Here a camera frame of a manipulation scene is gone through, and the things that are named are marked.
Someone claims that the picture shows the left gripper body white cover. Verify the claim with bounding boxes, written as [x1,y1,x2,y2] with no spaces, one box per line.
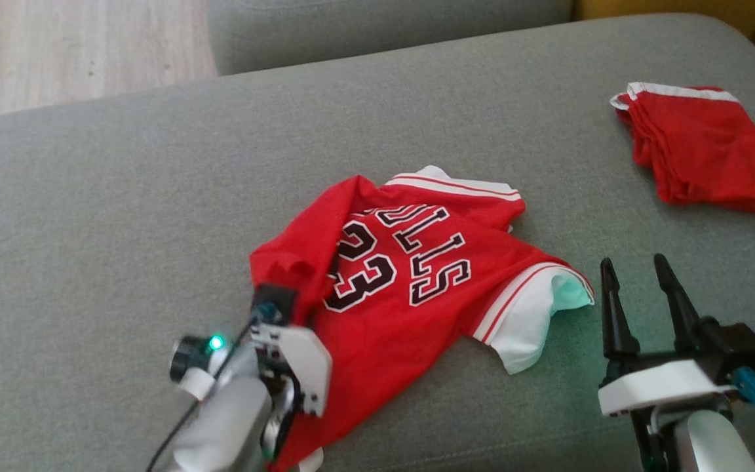
[250,324,333,461]

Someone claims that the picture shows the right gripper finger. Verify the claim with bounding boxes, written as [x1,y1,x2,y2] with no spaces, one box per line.
[653,254,704,352]
[600,257,641,361]

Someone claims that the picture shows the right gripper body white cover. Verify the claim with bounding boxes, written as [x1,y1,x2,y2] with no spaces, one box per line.
[597,349,740,419]

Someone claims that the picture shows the red basketball jersey white sleeves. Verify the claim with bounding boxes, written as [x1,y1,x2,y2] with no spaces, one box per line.
[249,165,596,472]

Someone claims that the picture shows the red shorts white band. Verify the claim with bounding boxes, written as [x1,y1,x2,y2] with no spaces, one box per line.
[610,81,755,215]

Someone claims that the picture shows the grey and yellow sofa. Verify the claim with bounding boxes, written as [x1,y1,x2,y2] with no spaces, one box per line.
[0,13,755,472]

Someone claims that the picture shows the yellow sofa backrest cushion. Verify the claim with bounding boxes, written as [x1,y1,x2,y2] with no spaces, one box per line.
[579,0,755,38]

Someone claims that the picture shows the grey sofa seat cushion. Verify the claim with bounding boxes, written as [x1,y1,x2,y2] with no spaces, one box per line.
[207,0,576,77]

